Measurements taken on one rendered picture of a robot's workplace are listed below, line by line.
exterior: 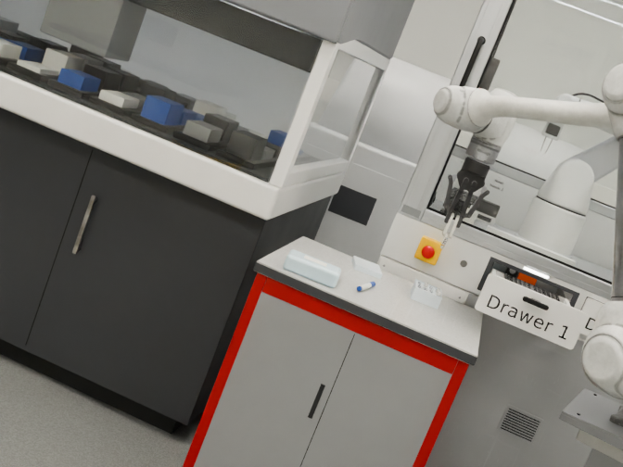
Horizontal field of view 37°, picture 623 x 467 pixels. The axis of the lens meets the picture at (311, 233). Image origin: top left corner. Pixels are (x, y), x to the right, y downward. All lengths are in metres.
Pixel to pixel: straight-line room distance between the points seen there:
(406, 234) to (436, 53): 3.19
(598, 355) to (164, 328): 1.47
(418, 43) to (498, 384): 3.40
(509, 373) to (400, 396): 0.66
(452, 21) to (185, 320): 3.56
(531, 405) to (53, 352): 1.55
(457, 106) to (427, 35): 3.55
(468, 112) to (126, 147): 1.05
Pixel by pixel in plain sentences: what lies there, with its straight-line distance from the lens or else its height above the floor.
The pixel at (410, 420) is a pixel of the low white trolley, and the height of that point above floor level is 0.53.
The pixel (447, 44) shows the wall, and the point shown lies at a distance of 6.10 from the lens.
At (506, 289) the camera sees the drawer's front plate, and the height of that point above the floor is 0.90.
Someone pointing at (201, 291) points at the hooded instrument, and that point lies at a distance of 2.99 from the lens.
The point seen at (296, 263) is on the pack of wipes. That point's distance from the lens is 2.48.
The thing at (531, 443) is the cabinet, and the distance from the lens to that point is 3.13.
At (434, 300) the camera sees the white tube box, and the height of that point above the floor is 0.78.
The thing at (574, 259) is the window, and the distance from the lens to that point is 3.02.
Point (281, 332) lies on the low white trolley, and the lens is 2.51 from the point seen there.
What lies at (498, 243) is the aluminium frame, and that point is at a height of 0.98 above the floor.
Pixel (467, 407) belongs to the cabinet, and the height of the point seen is 0.45.
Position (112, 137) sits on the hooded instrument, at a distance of 2.97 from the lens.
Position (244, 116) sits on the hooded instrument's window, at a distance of 2.84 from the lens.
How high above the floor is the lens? 1.31
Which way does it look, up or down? 10 degrees down
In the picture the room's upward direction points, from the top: 21 degrees clockwise
